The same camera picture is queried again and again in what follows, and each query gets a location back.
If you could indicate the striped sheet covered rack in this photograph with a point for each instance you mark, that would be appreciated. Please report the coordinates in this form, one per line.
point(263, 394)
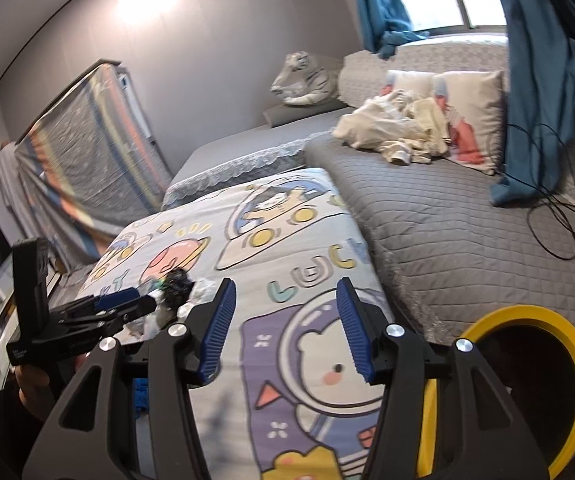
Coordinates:
point(89, 165)

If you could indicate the blue glove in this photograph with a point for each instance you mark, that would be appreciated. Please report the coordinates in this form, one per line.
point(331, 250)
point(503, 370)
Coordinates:
point(141, 398)

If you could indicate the right blue curtain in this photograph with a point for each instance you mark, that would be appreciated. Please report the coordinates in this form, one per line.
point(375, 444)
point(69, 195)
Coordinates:
point(541, 100)

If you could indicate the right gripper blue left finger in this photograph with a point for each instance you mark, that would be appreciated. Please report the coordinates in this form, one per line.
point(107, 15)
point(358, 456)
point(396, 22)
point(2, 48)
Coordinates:
point(218, 315)

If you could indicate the white tissue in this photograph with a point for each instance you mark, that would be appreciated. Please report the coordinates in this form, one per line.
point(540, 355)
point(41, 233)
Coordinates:
point(151, 324)

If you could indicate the grey flat pillow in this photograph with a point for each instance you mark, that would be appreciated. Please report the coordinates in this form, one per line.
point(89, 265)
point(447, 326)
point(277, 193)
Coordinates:
point(285, 114)

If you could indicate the cartoon print bedsheet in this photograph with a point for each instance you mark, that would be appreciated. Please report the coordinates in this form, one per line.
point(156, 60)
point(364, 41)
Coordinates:
point(287, 402)

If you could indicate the grey hanging cloth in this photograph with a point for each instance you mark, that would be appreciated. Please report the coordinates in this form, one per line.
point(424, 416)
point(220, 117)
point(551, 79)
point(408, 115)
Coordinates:
point(13, 192)

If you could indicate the cream crumpled clothes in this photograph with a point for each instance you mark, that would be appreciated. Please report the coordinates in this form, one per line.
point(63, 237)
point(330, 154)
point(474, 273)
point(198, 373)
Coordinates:
point(402, 126)

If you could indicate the left blue curtain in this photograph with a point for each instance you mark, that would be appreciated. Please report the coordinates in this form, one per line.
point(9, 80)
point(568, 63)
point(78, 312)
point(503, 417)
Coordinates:
point(385, 26)

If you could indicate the black plastic bag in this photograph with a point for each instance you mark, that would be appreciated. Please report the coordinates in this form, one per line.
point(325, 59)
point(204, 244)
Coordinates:
point(176, 288)

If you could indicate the yellow rim trash bin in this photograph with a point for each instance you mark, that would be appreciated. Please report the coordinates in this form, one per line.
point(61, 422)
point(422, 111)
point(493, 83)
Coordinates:
point(532, 351)

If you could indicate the blue curtain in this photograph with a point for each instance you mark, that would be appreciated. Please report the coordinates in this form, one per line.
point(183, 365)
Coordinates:
point(541, 100)
point(385, 26)

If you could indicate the baby print pillow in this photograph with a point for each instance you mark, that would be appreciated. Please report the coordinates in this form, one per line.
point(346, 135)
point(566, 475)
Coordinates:
point(473, 106)
point(420, 83)

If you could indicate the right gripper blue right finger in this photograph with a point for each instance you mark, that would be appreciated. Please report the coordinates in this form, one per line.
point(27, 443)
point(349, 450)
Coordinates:
point(357, 327)

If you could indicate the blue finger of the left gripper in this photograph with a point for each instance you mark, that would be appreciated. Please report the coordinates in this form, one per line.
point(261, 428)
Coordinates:
point(116, 299)

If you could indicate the person's left hand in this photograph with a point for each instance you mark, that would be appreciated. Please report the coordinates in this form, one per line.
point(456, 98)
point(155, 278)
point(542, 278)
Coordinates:
point(35, 391)

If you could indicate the grey quilted bed cover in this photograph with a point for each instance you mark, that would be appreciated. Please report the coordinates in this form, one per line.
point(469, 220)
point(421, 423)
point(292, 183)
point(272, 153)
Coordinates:
point(430, 232)

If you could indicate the white tiger plush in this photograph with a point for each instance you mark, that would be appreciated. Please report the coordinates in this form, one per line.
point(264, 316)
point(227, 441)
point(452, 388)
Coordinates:
point(303, 81)

